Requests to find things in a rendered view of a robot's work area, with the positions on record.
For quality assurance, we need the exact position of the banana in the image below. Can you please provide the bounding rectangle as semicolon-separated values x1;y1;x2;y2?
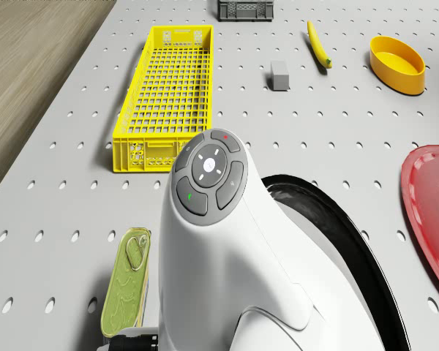
307;20;333;69

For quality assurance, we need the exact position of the yellow bowl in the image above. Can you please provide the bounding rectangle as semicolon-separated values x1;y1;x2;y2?
369;35;427;97

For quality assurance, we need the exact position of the red plate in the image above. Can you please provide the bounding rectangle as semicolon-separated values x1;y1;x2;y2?
400;143;439;298

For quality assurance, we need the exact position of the green flat-sided can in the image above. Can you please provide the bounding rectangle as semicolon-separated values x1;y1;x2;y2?
100;226;151;338

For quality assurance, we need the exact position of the yellow basket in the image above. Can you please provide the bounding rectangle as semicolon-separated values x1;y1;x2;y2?
112;25;215;174

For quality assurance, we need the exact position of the grey cube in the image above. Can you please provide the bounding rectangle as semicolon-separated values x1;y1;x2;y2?
270;60;290;91

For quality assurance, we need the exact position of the dark grey basket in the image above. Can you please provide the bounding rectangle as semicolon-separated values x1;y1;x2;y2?
217;0;275;22

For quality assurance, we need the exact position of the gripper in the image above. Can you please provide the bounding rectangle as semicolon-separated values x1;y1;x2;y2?
102;326;160;351

